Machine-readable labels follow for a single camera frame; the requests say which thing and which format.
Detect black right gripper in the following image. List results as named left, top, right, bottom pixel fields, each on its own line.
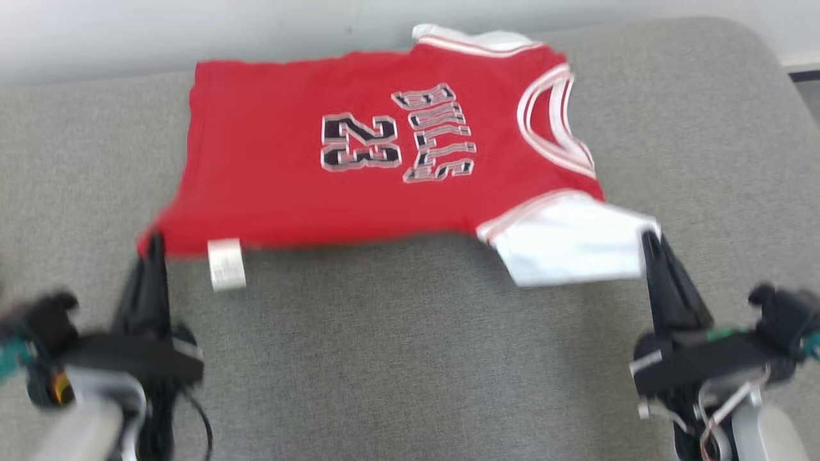
left=632, top=230, right=779, bottom=401

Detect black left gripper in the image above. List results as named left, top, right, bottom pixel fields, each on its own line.
left=61, top=234, right=206, bottom=391

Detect red basketball jersey white sleeves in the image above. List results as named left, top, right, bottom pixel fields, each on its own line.
left=136, top=24, right=662, bottom=292

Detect thin red white wires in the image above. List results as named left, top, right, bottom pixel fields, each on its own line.
left=697, top=378, right=769, bottom=461

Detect thin black cable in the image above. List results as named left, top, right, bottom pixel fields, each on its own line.
left=138, top=381, right=215, bottom=461

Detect white wall baseboard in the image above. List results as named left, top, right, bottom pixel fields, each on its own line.
left=778, top=53, right=820, bottom=83

